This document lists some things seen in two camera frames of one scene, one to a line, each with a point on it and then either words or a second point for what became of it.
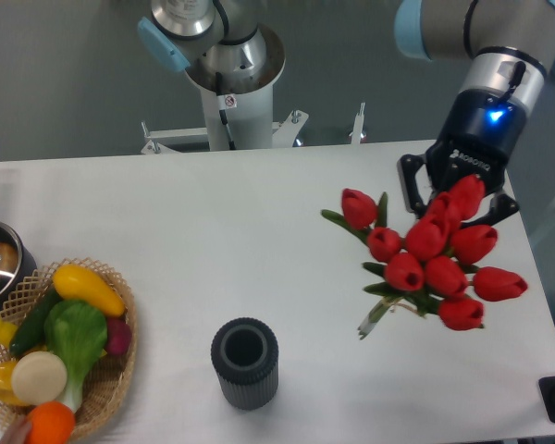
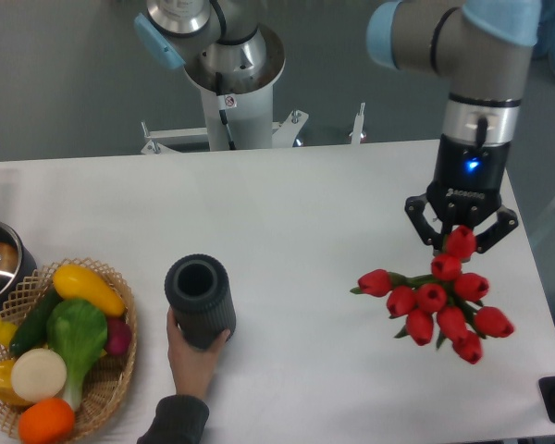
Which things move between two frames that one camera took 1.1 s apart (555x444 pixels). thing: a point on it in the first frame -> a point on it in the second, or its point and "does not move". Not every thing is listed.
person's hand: x=18 y=432 -> x=191 y=364
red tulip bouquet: x=430 y=270 -> x=443 y=304
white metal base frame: x=164 y=141 does not move
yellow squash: x=76 y=282 does not move
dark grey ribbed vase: x=245 y=353 -> x=198 y=290
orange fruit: x=50 y=423 does not move
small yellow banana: x=2 y=332 does not move
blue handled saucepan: x=7 y=265 does not move
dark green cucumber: x=32 y=325 does not move
